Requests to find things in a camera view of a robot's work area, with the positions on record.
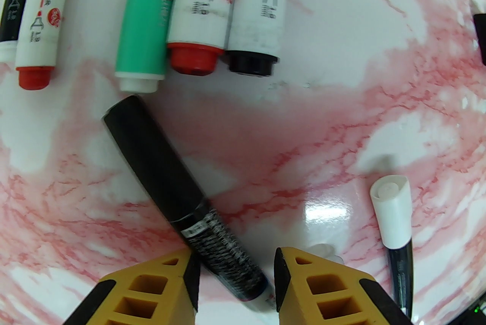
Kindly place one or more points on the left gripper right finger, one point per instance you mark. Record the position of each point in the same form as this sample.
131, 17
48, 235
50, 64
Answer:
334, 293

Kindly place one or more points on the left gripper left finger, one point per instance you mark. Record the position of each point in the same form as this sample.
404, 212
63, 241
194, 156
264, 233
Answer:
152, 289

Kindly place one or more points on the black pen with barcode label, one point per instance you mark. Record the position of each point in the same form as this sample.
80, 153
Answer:
159, 164

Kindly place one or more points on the green marker pen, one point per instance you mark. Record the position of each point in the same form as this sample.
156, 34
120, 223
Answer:
148, 23

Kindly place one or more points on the white whiteboard marker red end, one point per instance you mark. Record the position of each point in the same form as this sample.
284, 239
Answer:
41, 31
201, 12

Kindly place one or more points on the white whiteboard marker black end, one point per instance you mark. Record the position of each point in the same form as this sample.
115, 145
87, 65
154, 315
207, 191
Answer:
258, 12

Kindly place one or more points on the black pen cap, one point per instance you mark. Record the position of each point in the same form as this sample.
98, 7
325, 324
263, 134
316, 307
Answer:
480, 37

